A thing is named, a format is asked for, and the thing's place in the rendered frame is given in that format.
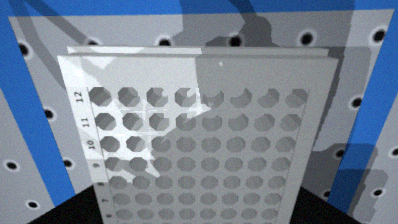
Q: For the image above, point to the blue rectangular tape outline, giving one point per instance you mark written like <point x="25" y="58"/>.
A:
<point x="23" y="100"/>

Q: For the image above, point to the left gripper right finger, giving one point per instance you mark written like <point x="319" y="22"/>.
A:
<point x="311" y="209"/>

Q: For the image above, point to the grey flat work surface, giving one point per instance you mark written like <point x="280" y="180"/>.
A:
<point x="354" y="37"/>

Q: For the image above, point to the white well plate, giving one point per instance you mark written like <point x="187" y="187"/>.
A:
<point x="208" y="144"/>

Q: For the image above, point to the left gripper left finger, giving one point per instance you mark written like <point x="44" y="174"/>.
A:
<point x="83" y="208"/>

